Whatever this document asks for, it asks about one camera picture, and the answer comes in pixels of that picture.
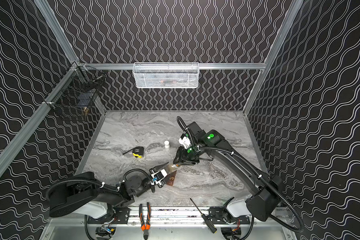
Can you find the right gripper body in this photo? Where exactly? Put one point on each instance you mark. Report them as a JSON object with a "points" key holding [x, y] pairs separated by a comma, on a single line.
{"points": [[182, 154]]}

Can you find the white pill bottle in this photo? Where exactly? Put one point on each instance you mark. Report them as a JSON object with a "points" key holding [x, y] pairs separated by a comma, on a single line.
{"points": [[167, 144]]}

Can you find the brown pill organizer box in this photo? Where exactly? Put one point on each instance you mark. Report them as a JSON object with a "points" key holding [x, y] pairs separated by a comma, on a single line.
{"points": [[171, 180]]}

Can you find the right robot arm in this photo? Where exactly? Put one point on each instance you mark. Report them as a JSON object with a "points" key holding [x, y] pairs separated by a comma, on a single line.
{"points": [[266, 190]]}

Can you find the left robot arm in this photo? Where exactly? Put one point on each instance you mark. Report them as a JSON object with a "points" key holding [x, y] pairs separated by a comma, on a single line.
{"points": [[85, 194]]}

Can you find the yellow black tape measure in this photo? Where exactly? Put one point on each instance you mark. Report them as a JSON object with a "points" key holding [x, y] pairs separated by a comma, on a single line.
{"points": [[138, 152]]}

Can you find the black screwdriver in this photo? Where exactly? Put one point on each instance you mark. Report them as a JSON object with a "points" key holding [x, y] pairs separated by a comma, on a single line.
{"points": [[207, 221]]}

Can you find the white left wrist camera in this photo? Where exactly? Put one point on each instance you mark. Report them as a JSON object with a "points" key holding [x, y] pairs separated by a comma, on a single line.
{"points": [[158, 177]]}

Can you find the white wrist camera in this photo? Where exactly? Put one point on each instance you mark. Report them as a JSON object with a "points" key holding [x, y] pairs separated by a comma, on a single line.
{"points": [[158, 177], [185, 141]]}

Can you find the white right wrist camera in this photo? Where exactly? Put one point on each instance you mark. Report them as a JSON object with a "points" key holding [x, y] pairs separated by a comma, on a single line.
{"points": [[185, 141]]}

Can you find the orange handled pliers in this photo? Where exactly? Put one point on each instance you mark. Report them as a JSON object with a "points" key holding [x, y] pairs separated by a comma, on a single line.
{"points": [[145, 223]]}

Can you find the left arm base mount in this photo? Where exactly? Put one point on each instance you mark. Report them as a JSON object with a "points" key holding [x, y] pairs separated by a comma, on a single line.
{"points": [[114, 216]]}

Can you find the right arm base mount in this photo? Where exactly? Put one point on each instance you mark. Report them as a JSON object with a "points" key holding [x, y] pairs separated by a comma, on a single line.
{"points": [[221, 216]]}

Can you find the white wire mesh basket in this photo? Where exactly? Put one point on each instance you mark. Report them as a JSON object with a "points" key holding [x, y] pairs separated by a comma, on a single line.
{"points": [[166, 75]]}

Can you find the black wire basket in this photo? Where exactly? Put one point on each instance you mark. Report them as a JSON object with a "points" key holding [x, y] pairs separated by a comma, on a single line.
{"points": [[76, 100]]}

